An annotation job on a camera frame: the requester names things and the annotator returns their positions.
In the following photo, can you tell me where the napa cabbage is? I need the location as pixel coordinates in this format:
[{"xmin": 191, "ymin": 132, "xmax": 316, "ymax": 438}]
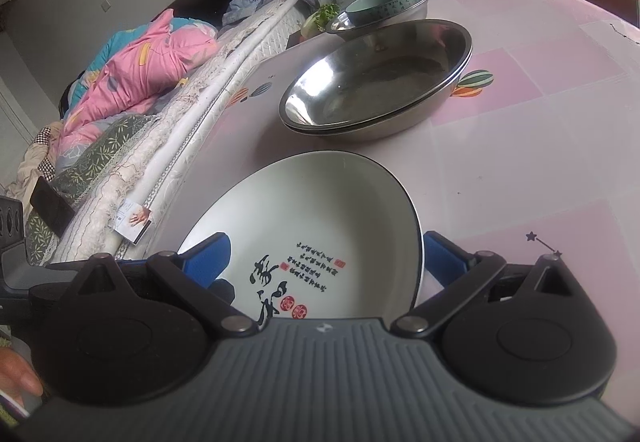
[{"xmin": 300, "ymin": 2, "xmax": 344, "ymax": 41}]

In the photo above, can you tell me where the pink patterned tablecloth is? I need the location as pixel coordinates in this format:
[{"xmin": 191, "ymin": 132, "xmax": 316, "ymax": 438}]
[{"xmin": 125, "ymin": 0, "xmax": 640, "ymax": 373}]

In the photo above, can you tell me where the green leaf-patterned blanket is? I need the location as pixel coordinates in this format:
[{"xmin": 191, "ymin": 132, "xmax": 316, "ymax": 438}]
[{"xmin": 24, "ymin": 114, "xmax": 157, "ymax": 254}]

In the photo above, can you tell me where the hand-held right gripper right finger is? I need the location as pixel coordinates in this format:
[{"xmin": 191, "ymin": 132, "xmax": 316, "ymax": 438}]
[{"xmin": 390, "ymin": 230, "xmax": 577, "ymax": 338}]

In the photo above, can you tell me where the stainless steel plate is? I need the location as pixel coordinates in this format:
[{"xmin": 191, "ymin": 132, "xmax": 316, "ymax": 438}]
[{"xmin": 281, "ymin": 62, "xmax": 469, "ymax": 143}]

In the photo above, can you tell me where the dark printed appliance box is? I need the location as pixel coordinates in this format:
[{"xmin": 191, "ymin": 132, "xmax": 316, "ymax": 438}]
[{"xmin": 286, "ymin": 27, "xmax": 314, "ymax": 52}]

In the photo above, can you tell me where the black phone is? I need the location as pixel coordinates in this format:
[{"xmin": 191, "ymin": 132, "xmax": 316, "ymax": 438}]
[{"xmin": 28, "ymin": 175, "xmax": 76, "ymax": 238}]

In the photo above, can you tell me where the person's left hand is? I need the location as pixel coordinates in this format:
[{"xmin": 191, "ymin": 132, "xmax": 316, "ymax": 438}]
[{"xmin": 0, "ymin": 346, "xmax": 45, "ymax": 404}]

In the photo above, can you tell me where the large stainless steel basin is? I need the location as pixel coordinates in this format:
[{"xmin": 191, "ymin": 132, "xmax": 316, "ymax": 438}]
[{"xmin": 278, "ymin": 18, "xmax": 474, "ymax": 129}]

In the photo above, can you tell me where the pink floral quilt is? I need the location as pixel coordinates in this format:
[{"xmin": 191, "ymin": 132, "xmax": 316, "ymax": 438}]
[{"xmin": 59, "ymin": 8, "xmax": 221, "ymax": 149}]

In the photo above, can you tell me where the mattress label tag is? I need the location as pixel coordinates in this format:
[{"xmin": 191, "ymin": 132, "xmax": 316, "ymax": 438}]
[{"xmin": 115, "ymin": 201, "xmax": 154, "ymax": 244}]

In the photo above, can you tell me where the white printed ceramic plate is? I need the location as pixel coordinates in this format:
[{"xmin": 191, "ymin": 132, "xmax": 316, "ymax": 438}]
[{"xmin": 177, "ymin": 150, "xmax": 426, "ymax": 326}]

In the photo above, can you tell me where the stainless steel bowl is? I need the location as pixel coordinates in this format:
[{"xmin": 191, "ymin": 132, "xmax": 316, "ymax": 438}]
[{"xmin": 325, "ymin": 0, "xmax": 434, "ymax": 41}]

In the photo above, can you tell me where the beige cloth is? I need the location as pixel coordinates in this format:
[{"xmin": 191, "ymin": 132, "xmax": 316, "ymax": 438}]
[{"xmin": 0, "ymin": 141, "xmax": 57, "ymax": 204}]

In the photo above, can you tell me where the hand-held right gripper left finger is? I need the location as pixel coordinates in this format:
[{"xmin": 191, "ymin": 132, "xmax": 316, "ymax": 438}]
[{"xmin": 72, "ymin": 231, "xmax": 256, "ymax": 338}]

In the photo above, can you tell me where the teal ceramic bowl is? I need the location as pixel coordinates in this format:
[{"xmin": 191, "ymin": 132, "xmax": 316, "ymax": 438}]
[{"xmin": 345, "ymin": 0, "xmax": 421, "ymax": 26}]

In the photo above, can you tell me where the checkered cloth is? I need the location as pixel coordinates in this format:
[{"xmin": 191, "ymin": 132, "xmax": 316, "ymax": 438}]
[{"xmin": 32, "ymin": 124, "xmax": 64, "ymax": 149}]

